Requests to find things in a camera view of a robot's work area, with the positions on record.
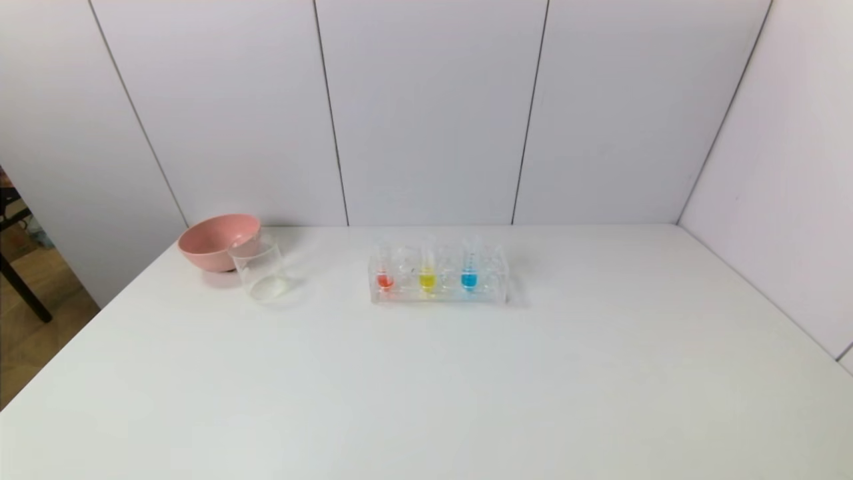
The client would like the clear glass beaker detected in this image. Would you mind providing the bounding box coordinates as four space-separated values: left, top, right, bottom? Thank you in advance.
228 233 293 302

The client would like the test tube with red pigment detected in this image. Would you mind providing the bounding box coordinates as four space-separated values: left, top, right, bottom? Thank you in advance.
377 241 396 293

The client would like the black furniture leg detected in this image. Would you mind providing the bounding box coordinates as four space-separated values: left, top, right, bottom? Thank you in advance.
0 187 53 324

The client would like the test tube with blue pigment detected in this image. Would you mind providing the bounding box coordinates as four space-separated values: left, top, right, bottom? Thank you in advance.
460 235 479 293

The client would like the pink bowl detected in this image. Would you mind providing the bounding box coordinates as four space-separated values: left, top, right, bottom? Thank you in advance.
177 213 262 273

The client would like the clear acrylic test tube rack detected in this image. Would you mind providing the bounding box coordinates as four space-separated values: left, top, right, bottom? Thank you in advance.
368 239 510 306

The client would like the test tube with yellow pigment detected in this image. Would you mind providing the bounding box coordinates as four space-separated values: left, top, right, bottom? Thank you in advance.
419 235 438 294

